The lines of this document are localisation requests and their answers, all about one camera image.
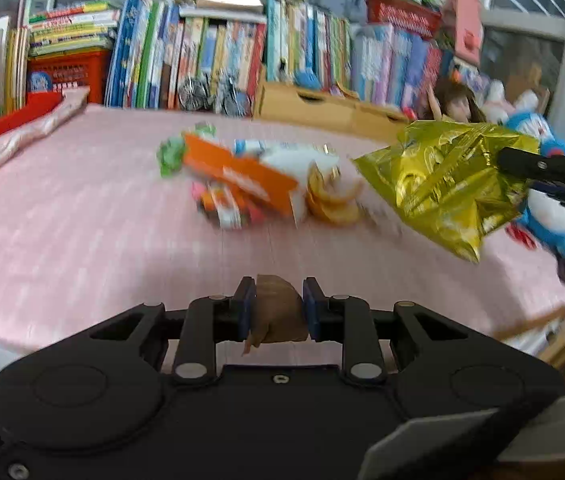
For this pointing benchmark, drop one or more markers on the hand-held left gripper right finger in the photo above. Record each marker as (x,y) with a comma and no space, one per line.
(312,310)

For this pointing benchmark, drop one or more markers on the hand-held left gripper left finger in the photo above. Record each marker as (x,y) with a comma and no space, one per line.
(246,310)

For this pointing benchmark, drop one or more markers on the golden foil snack bag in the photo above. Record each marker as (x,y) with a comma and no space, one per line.
(437,180)

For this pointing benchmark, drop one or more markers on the white paper bag blue print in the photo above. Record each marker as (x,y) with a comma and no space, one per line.
(292,157)

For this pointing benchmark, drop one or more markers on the blue cat plush toy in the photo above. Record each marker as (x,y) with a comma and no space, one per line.
(552,222)

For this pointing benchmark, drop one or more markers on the white rabbit plush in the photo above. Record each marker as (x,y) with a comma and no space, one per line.
(497,100)

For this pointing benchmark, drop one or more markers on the brown-haired doll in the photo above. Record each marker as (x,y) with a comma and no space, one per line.
(454,105)

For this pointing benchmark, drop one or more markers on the red snack wrapper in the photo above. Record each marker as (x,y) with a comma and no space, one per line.
(222,210)

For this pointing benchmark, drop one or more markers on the orange cardboard box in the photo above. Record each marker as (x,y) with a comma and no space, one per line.
(235,175)

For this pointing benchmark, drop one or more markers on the pink storage box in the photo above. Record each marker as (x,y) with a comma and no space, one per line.
(464,25)

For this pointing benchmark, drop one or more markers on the pink striped bed sheet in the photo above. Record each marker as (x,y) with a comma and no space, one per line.
(112,235)

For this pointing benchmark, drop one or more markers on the green crumpled wrapper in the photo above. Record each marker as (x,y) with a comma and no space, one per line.
(175,152)

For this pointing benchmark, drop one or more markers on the red storage box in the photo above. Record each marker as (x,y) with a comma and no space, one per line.
(402,15)

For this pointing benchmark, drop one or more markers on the row of children's books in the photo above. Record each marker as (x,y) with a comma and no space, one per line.
(362,55)
(162,55)

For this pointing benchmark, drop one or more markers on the wooden drawer organizer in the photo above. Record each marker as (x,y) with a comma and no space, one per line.
(312,110)

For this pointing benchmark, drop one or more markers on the model bicycle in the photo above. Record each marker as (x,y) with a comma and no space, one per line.
(192,95)

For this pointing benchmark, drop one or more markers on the folded pink patterned cloth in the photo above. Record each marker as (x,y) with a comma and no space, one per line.
(17,137)

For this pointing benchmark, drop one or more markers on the red plastic basket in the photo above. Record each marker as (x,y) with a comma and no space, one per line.
(77,72)

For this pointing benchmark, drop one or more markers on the red plastic tray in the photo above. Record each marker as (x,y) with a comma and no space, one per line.
(7,120)

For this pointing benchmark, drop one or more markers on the stack of flat books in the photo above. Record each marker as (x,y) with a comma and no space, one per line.
(72,30)

